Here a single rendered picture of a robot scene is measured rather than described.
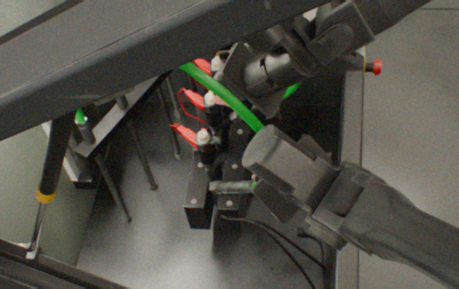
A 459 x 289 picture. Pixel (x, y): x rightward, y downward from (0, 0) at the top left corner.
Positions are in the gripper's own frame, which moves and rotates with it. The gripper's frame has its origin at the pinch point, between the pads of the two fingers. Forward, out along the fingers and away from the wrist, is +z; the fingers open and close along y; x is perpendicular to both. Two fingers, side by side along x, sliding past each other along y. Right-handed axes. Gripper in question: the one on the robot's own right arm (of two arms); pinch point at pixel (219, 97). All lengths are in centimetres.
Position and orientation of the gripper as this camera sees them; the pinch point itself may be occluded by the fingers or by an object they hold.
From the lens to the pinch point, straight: 106.8
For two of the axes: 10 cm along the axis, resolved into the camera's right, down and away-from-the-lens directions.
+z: -5.7, 2.2, 7.9
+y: -7.2, -6.0, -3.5
